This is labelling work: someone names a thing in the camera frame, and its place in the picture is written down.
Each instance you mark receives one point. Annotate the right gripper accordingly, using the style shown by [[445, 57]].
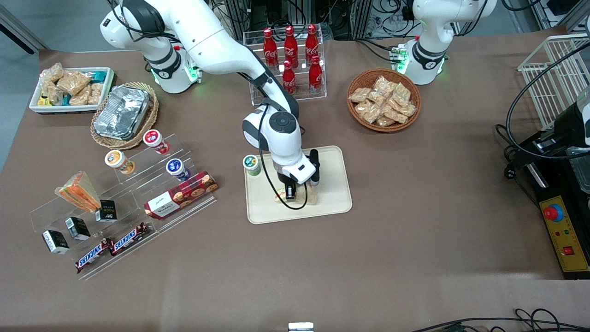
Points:
[[289, 188]]

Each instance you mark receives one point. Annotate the triangular sandwich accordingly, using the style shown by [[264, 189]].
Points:
[[311, 196], [82, 191]]

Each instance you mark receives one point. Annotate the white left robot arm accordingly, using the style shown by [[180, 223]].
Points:
[[433, 50]]

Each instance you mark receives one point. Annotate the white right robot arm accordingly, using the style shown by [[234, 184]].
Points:
[[212, 44]]

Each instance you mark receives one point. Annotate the beige plastic serving tray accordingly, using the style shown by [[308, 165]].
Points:
[[332, 203]]

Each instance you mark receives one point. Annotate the triangular sandwich in orange wrap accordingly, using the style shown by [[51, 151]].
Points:
[[82, 191]]

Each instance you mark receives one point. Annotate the green lid yogurt cup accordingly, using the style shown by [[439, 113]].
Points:
[[251, 162]]

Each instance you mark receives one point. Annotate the clear acrylic bottle rack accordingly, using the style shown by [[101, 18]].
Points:
[[309, 96]]

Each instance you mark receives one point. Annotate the red Coca-Cola bottle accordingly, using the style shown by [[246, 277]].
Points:
[[312, 45], [315, 76], [291, 46], [289, 80], [270, 48]]

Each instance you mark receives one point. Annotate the red tartan shortbread box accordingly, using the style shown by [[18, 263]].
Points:
[[179, 196]]

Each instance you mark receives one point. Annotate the clear wrapped biscuit packet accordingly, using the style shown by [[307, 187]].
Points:
[[377, 97], [385, 121], [368, 112], [401, 94], [395, 114], [382, 85], [359, 95]]

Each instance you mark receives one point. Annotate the blue lid yogurt cup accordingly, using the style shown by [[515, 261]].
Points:
[[175, 167]]

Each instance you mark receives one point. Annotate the round brown wicker basket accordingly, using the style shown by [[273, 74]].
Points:
[[359, 80]]

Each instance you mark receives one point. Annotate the red lid yogurt cup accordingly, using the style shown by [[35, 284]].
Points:
[[153, 138]]

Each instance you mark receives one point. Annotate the clear acrylic stepped display stand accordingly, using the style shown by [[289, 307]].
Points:
[[138, 189]]

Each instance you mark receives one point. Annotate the oval woven wicker basket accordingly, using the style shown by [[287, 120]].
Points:
[[152, 115]]

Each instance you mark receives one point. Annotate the Snickers chocolate bar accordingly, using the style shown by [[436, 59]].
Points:
[[92, 256], [129, 240]]

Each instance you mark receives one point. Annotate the orange lid yogurt cup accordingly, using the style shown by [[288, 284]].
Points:
[[115, 159]]

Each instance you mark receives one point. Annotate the silver foil container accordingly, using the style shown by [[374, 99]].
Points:
[[122, 113]]

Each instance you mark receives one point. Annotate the small black box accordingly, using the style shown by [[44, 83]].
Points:
[[77, 228], [107, 211], [55, 242]]

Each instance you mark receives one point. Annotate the white rectangular plastic bin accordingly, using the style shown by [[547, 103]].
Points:
[[108, 85]]

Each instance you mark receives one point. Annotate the clear wrapped snack packet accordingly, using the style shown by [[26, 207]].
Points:
[[53, 73], [50, 92], [96, 93], [80, 97], [73, 82]]

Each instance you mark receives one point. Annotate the teal snack packet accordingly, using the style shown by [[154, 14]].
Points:
[[97, 76]]

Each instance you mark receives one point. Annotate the yellow emergency stop control box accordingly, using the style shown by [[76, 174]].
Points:
[[564, 235]]

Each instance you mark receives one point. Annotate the black equipment stand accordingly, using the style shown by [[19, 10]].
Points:
[[571, 127]]

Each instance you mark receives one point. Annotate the aluminium frame rack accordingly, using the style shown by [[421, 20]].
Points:
[[341, 18]]

